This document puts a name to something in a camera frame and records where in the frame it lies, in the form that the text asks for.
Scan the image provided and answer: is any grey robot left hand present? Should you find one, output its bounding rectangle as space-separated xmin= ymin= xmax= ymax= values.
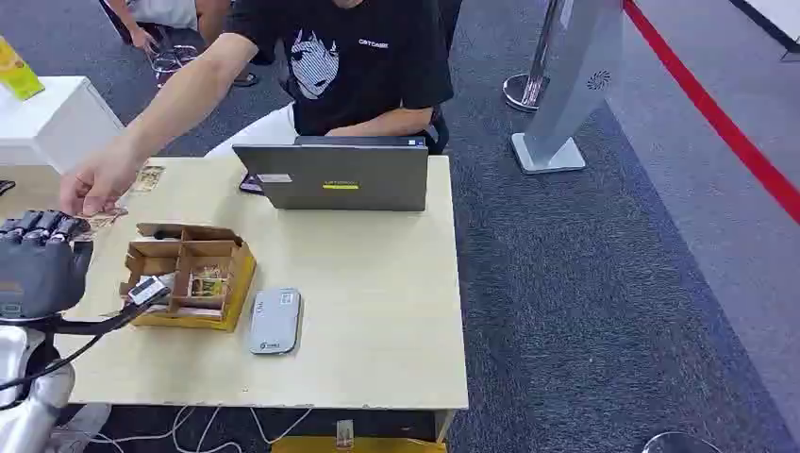
xmin=0 ymin=210 xmax=95 ymax=322

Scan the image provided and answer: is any person's right hand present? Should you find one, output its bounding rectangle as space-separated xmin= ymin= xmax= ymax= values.
xmin=58 ymin=145 xmax=147 ymax=218

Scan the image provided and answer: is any printed brown card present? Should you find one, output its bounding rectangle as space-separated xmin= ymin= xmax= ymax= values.
xmin=132 ymin=164 xmax=166 ymax=193
xmin=74 ymin=207 xmax=130 ymax=243

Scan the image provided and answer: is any white side table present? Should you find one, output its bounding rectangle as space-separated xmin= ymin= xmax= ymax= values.
xmin=0 ymin=75 xmax=126 ymax=176

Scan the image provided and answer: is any yellow-green carton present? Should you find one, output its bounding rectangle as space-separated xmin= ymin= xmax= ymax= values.
xmin=0 ymin=35 xmax=47 ymax=102

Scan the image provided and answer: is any clear stool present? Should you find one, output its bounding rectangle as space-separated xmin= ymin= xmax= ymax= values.
xmin=148 ymin=42 xmax=203 ymax=86

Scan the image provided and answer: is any wooden card box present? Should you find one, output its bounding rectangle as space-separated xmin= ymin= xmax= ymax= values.
xmin=119 ymin=222 xmax=258 ymax=333

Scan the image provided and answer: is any green printed card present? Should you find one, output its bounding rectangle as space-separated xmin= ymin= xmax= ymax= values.
xmin=189 ymin=267 xmax=228 ymax=299

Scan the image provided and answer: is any grey power bank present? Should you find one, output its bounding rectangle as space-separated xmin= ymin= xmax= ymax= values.
xmin=248 ymin=287 xmax=303 ymax=357

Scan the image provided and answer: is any grey laptop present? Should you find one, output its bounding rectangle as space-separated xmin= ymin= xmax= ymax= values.
xmin=232 ymin=135 xmax=430 ymax=213

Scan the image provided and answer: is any seated person at desk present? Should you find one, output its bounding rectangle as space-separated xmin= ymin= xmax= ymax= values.
xmin=58 ymin=0 xmax=456 ymax=218

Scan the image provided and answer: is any yellow crate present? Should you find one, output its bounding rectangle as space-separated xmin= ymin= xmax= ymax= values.
xmin=271 ymin=435 xmax=449 ymax=453

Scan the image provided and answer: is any silver kiosk stand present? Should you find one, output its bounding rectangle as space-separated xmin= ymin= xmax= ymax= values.
xmin=510 ymin=0 xmax=626 ymax=176

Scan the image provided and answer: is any round chrome base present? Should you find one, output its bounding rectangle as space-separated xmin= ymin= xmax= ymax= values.
xmin=642 ymin=430 xmax=726 ymax=453

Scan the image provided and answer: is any black cable at robot wrist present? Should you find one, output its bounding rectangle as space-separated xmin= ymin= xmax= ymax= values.
xmin=0 ymin=302 xmax=155 ymax=411

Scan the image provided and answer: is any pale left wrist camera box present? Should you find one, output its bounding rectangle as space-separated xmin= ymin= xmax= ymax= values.
xmin=127 ymin=276 xmax=171 ymax=307

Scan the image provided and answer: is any white cable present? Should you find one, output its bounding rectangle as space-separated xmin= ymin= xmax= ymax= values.
xmin=87 ymin=405 xmax=314 ymax=453

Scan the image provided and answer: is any chrome stanchion post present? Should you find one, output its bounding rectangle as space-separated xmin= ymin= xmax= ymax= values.
xmin=502 ymin=0 xmax=564 ymax=114

